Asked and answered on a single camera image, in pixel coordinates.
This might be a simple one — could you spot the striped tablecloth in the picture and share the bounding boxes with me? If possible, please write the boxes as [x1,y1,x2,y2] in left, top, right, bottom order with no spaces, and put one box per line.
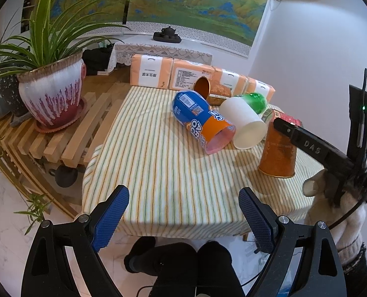
[82,85,326,241]

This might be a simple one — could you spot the person's right leg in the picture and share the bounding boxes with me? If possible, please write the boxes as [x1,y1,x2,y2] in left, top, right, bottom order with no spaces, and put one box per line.
[196,241,246,297]

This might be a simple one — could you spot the person's left leg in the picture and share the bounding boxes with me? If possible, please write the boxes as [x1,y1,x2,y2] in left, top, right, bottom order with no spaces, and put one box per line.
[123,237,200,297]

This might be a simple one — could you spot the wooden slat rack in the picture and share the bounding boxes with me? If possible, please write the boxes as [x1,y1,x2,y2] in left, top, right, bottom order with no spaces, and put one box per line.
[0,83,132,221]

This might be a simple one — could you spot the white lace cloth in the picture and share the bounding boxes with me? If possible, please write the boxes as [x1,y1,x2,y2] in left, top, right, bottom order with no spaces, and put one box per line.
[107,41,214,74]

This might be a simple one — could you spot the brown patterned cup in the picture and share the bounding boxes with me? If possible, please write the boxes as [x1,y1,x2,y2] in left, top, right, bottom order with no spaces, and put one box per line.
[193,76,234,106]

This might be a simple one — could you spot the person's right hand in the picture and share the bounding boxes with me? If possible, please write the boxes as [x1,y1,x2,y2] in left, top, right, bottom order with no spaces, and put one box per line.
[303,173,366,256]

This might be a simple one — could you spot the red and green printed cup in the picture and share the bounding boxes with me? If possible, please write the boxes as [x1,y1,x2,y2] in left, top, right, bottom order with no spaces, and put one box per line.
[262,108,303,128]

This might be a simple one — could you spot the brown clay teapot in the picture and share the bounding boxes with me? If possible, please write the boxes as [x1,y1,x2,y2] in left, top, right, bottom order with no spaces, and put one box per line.
[48,165,79,188]

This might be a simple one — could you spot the black tea tray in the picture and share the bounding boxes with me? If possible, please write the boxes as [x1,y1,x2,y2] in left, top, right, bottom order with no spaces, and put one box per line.
[152,32,182,45]

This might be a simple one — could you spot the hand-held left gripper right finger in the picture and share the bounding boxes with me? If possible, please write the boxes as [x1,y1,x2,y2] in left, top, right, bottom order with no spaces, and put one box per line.
[238,187,346,297]

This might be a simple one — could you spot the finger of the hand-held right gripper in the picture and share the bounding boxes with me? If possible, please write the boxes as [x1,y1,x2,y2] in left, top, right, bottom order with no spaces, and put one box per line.
[273,118,355,168]

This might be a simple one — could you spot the spider plant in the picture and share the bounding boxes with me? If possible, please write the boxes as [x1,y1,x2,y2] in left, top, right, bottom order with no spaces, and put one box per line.
[0,0,132,70]

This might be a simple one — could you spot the landscape wall painting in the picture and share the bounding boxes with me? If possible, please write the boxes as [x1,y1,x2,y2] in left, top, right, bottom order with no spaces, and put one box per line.
[44,0,273,60]

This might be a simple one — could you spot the blue and orange cup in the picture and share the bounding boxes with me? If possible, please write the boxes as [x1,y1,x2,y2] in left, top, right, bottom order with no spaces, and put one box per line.
[171,90,236,155]

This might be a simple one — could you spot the white paper cup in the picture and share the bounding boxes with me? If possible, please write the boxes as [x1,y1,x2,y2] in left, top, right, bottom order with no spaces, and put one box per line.
[219,97,268,150]

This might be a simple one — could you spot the orange paper cup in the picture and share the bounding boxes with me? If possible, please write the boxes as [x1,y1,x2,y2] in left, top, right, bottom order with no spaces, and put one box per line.
[258,121,298,178]

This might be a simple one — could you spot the white and red flowerpot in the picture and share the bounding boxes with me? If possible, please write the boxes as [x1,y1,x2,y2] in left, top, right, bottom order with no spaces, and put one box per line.
[17,51,87,129]

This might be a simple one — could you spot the pink pot saucer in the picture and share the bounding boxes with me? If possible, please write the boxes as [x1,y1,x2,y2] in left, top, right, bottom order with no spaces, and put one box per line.
[33,97,89,134]

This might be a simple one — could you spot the small green plant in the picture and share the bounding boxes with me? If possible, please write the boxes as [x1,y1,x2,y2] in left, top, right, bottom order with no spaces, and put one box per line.
[23,193,53,236]

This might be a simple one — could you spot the dark speckled flowerpot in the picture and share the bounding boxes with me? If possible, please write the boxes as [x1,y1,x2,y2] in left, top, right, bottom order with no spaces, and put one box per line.
[0,73,30,119]

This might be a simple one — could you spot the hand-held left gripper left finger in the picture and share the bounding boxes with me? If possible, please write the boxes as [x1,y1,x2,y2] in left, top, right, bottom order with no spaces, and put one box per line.
[21,185,130,297]

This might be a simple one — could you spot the orange tissue pack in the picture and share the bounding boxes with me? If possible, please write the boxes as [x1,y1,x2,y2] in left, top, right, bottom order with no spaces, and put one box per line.
[246,76,277,103]
[170,59,215,92]
[130,54,175,89]
[211,66,249,98]

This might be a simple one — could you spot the person's leg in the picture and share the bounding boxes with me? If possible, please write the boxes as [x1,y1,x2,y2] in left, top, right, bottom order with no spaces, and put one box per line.
[196,241,246,297]
[123,237,200,297]

